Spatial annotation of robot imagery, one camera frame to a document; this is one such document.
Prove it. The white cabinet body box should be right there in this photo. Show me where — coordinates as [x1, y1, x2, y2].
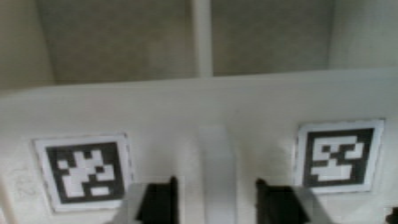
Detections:
[0, 0, 398, 91]

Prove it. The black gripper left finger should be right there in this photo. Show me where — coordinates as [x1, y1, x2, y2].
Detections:
[121, 177, 180, 224]

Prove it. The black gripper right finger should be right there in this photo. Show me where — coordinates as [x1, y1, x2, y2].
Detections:
[256, 179, 324, 224]

